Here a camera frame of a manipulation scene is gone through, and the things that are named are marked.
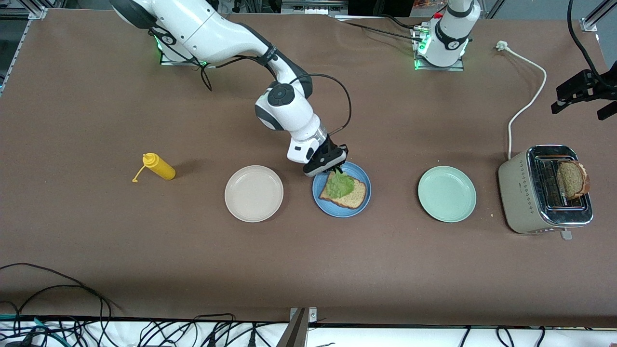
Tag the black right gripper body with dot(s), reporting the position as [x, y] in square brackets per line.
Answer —
[333, 150]

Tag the green lettuce leaf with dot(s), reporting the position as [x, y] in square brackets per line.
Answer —
[340, 185]

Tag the brown toast bread slice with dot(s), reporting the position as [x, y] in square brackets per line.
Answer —
[356, 193]
[572, 180]

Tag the yellow squeeze bottle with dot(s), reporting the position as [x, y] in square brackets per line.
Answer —
[161, 168]

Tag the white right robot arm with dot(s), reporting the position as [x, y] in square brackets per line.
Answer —
[202, 29]

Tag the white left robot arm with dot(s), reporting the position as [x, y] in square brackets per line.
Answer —
[450, 33]

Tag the blue plate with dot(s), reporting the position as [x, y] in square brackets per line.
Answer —
[359, 171]

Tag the beige plate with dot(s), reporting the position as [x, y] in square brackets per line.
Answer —
[254, 193]

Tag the green plate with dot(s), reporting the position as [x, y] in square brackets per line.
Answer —
[447, 194]

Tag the beige chrome toaster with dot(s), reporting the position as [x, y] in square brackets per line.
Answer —
[523, 193]

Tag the gray metal box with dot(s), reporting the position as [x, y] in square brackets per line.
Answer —
[313, 6]

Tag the gray metal bar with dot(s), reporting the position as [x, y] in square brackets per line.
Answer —
[295, 332]

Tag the orange snack packet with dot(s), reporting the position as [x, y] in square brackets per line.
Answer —
[419, 4]

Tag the black power plug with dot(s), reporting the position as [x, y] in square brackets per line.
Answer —
[250, 340]

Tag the aluminium frame post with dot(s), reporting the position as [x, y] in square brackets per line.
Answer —
[590, 21]

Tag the silver metal bracket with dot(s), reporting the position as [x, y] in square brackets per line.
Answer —
[312, 314]

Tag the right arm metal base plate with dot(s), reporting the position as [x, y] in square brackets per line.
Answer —
[166, 61]

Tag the aluminium table rail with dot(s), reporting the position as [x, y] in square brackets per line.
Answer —
[37, 13]

